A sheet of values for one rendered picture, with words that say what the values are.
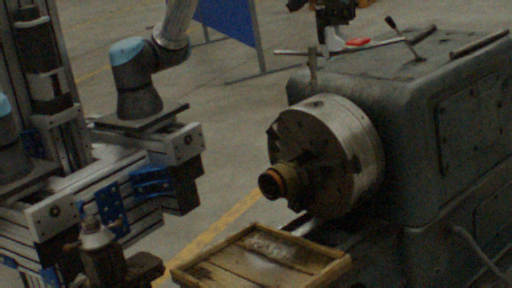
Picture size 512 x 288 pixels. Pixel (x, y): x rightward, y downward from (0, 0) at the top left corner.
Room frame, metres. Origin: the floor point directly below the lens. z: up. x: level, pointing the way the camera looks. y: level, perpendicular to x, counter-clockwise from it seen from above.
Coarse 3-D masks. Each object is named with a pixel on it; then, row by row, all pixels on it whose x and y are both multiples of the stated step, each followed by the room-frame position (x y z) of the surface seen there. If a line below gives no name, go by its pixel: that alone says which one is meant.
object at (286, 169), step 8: (272, 168) 1.58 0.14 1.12; (280, 168) 1.57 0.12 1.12; (288, 168) 1.58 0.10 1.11; (296, 168) 1.60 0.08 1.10; (264, 176) 1.56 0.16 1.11; (272, 176) 1.55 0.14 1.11; (280, 176) 1.56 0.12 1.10; (288, 176) 1.56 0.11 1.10; (296, 176) 1.57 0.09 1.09; (264, 184) 1.59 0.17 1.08; (272, 184) 1.54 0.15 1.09; (280, 184) 1.54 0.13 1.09; (288, 184) 1.55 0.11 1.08; (296, 184) 1.57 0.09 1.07; (264, 192) 1.57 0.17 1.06; (272, 192) 1.58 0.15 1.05; (280, 192) 1.54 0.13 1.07; (288, 192) 1.55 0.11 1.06; (272, 200) 1.55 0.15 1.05
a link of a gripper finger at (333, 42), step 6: (324, 30) 1.62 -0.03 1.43; (330, 30) 1.62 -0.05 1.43; (324, 36) 1.62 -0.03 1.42; (330, 36) 1.62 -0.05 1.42; (336, 36) 1.62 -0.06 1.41; (330, 42) 1.62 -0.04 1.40; (336, 42) 1.62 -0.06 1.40; (342, 42) 1.61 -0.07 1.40; (324, 48) 1.62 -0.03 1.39; (330, 48) 1.62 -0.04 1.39; (336, 48) 1.62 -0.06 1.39; (324, 54) 1.63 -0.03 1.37
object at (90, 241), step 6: (102, 228) 1.31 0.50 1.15; (84, 234) 1.30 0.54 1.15; (90, 234) 1.29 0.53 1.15; (96, 234) 1.29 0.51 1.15; (102, 234) 1.30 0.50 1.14; (108, 234) 1.31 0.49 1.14; (84, 240) 1.29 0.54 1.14; (90, 240) 1.28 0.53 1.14; (96, 240) 1.29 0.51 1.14; (102, 240) 1.29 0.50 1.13; (108, 240) 1.30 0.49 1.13; (78, 246) 1.29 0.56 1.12; (84, 246) 1.28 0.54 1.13; (90, 246) 1.28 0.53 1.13; (96, 246) 1.28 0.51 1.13; (102, 246) 1.28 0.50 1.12
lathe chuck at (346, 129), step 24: (288, 120) 1.69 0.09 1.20; (312, 120) 1.63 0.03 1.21; (336, 120) 1.61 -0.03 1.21; (312, 144) 1.64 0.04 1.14; (336, 144) 1.57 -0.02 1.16; (360, 144) 1.59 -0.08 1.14; (360, 168) 1.57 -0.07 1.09; (312, 192) 1.66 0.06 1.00; (336, 192) 1.59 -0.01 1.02; (360, 192) 1.57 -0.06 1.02; (336, 216) 1.60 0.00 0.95
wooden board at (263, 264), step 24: (264, 240) 1.65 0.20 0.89; (288, 240) 1.62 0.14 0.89; (312, 240) 1.57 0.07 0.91; (192, 264) 1.56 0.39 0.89; (216, 264) 1.56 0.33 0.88; (240, 264) 1.54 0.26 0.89; (264, 264) 1.52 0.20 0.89; (288, 264) 1.51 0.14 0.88; (312, 264) 1.49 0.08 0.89; (336, 264) 1.44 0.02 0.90
